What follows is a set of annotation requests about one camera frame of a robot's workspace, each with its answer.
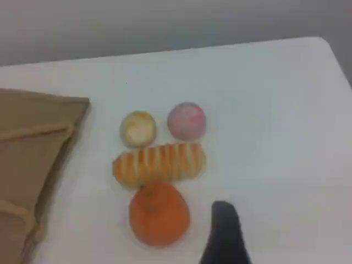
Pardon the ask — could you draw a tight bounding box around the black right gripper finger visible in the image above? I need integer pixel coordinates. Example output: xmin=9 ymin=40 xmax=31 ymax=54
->
xmin=198 ymin=200 xmax=252 ymax=264

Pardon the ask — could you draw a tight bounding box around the orange fruit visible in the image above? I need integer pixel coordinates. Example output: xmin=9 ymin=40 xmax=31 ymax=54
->
xmin=129 ymin=183 xmax=191 ymax=247

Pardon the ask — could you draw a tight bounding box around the brown jute tote bag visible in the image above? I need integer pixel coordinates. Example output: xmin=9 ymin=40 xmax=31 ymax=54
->
xmin=0 ymin=87 xmax=91 ymax=264

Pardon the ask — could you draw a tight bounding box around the long striped bread roll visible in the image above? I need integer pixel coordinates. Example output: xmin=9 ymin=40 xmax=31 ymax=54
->
xmin=112 ymin=142 xmax=207 ymax=189

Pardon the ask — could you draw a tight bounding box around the round pink bun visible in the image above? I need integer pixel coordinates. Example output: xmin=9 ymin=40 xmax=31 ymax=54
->
xmin=167 ymin=101 xmax=207 ymax=141

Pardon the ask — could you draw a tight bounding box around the round cream bun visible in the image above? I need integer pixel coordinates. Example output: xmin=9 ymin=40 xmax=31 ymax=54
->
xmin=119 ymin=111 xmax=158 ymax=148

